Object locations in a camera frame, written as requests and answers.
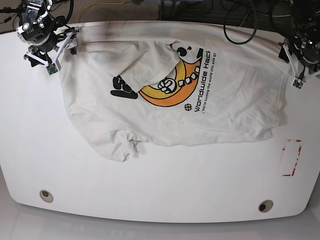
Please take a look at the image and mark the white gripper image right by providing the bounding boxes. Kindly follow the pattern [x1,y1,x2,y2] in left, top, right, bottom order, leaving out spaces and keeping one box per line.
[278,38,320,82]

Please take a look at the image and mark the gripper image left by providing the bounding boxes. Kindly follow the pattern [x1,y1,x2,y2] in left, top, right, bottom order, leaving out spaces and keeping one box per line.
[23,27,80,68]

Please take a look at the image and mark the white T-shirt with yellow logo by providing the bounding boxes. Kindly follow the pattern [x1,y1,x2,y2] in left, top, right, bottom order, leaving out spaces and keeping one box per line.
[59,21,290,162]

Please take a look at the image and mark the black tripod stand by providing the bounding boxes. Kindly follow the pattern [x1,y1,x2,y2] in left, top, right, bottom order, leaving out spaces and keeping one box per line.
[0,0,26,29]

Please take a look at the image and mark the red tape rectangle marking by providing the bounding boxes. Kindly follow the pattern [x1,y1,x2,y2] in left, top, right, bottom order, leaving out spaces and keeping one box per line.
[280,139,303,177]

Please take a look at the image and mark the wrist camera board image left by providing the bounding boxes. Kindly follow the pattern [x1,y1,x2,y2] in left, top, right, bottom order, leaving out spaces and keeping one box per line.
[45,62,61,76]

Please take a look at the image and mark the wrist camera board image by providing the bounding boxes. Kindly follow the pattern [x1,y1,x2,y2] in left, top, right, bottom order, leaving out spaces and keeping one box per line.
[45,62,61,76]
[291,78,306,91]

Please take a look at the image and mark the wrist camera board image right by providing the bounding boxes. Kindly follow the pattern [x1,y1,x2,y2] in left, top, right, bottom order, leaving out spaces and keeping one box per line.
[291,78,306,91]

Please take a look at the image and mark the yellow cable on floor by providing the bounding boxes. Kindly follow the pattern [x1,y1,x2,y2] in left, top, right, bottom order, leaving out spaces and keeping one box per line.
[76,0,133,23]

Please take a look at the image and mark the left table cable grommet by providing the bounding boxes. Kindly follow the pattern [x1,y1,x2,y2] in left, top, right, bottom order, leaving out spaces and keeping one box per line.
[39,190,54,203]

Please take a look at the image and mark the table cable grommet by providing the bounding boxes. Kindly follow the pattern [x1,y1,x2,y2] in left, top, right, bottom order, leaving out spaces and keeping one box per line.
[258,199,274,213]
[39,190,54,203]

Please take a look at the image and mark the right table cable grommet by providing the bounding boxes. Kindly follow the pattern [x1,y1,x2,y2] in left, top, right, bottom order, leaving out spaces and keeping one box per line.
[258,199,274,213]

